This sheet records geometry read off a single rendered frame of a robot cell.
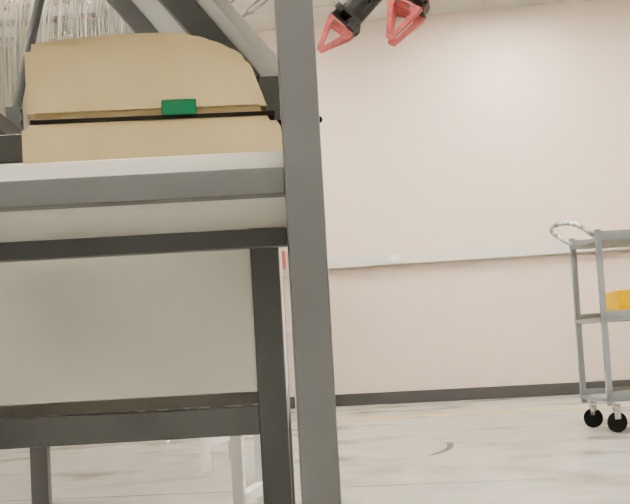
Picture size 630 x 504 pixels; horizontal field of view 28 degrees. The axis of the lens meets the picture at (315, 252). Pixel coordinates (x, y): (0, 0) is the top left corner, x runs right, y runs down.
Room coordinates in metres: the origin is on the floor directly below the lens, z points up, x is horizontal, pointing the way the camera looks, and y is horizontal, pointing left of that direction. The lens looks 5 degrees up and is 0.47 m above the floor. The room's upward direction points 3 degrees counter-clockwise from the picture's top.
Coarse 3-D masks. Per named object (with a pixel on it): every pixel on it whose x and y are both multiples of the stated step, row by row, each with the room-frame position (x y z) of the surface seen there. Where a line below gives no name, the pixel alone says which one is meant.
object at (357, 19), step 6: (348, 0) 2.68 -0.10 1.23; (354, 0) 2.67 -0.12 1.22; (360, 0) 2.66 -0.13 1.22; (336, 6) 2.64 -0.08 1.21; (342, 6) 2.64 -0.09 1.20; (348, 6) 2.67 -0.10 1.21; (354, 6) 2.66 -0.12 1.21; (360, 6) 2.66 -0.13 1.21; (366, 6) 2.67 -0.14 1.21; (372, 6) 2.68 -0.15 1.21; (342, 12) 2.67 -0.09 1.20; (348, 12) 2.64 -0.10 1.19; (354, 12) 2.66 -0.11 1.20; (360, 12) 2.67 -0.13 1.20; (366, 12) 2.68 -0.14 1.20; (348, 18) 2.68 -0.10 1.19; (354, 18) 2.64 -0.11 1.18; (360, 18) 2.67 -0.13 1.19; (360, 24) 2.67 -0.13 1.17
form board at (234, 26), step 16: (144, 0) 2.52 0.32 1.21; (208, 0) 1.79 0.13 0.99; (224, 0) 1.76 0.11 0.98; (160, 16) 2.49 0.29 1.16; (224, 16) 1.77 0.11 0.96; (240, 16) 1.76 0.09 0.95; (160, 32) 2.73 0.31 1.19; (176, 32) 2.46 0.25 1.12; (224, 32) 1.89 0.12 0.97; (240, 32) 1.76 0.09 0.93; (240, 48) 1.87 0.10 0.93; (256, 48) 1.76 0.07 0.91; (256, 64) 1.85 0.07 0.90; (272, 64) 1.76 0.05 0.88
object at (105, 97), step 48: (48, 48) 1.41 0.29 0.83; (96, 48) 1.42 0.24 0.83; (144, 48) 1.42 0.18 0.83; (192, 48) 1.43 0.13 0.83; (48, 96) 1.41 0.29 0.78; (96, 96) 1.42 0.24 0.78; (144, 96) 1.42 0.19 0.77; (192, 96) 1.43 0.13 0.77; (240, 96) 1.43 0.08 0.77; (48, 144) 1.41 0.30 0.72; (96, 144) 1.42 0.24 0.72; (144, 144) 1.42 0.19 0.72; (192, 144) 1.42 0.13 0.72; (240, 144) 1.43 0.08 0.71
